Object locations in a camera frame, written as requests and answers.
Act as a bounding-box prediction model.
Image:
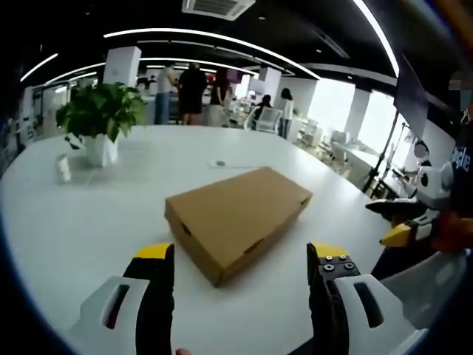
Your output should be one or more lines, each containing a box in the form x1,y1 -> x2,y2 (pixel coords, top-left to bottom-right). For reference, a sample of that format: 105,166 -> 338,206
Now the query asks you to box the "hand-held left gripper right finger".
306,242 -> 418,355

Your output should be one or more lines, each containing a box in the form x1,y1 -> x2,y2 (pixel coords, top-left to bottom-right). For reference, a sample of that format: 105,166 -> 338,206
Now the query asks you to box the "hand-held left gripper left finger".
68,242 -> 175,355

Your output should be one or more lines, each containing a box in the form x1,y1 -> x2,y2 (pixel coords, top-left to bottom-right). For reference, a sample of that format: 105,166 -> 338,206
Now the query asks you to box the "brown cardboard shoe box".
164,166 -> 314,288

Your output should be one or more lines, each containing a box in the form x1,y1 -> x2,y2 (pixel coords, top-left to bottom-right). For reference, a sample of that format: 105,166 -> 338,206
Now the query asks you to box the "person's right hand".
430,209 -> 473,254

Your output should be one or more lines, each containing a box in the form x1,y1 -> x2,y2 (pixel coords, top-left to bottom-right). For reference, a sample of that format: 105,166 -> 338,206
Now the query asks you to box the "person's dark printed shirt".
448,117 -> 473,212

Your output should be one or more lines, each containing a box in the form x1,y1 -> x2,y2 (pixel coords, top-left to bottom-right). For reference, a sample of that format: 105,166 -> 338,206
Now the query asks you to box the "grey chair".
376,251 -> 471,331

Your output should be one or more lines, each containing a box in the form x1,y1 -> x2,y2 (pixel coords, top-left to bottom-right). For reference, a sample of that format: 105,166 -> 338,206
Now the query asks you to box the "black tripod stand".
362,121 -> 406,195

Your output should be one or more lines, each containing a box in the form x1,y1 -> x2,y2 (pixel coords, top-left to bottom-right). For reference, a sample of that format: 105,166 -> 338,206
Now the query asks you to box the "white office desk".
330,139 -> 384,180

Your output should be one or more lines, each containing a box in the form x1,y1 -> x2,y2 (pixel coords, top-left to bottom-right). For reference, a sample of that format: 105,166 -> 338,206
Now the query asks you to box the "dark hanging panel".
392,54 -> 430,138

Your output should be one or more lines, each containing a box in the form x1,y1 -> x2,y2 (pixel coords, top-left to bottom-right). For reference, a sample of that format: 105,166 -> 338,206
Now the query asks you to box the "white mesh office chair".
254,106 -> 284,133

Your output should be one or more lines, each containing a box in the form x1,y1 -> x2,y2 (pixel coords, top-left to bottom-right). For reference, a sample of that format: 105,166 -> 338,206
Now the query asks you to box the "long ceiling light strip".
351,0 -> 401,79
19,53 -> 60,83
103,28 -> 321,81

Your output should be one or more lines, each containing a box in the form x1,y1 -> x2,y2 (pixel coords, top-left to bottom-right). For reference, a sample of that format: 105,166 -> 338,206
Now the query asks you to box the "green potted plant white pot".
55,81 -> 148,167

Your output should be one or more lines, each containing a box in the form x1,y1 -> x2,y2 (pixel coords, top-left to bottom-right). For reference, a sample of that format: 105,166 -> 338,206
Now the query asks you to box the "ceiling air conditioner vent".
181,0 -> 256,21

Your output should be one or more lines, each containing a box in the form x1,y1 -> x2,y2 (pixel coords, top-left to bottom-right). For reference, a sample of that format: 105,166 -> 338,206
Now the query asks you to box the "white table cable cover plate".
208,158 -> 268,170

